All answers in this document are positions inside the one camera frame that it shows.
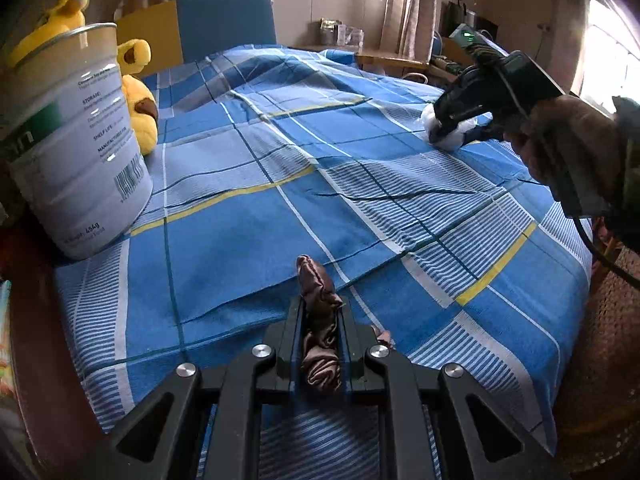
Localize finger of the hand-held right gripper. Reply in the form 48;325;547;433
429;115;507;146
433;72;502;124

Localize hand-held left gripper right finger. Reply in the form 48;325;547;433
337;302;571;480

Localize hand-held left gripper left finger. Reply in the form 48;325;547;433
85;295;306;480

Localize white fluffy cloth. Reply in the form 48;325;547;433
420;102;493;150

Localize brown satin scrunchie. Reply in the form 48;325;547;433
295;254;396;395

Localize person's right hand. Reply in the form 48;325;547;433
502;94;626;218

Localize wooden desk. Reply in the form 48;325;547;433
295;42;431;73

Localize bright side window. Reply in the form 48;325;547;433
582;0;640;113

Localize clear plastic containers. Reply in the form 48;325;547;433
320;19;366;47

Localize pink knitted cloth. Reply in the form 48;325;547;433
550;245;640;476

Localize white metal can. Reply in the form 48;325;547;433
0;22;153;261

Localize yellow giraffe plush toy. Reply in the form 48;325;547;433
7;0;160;157

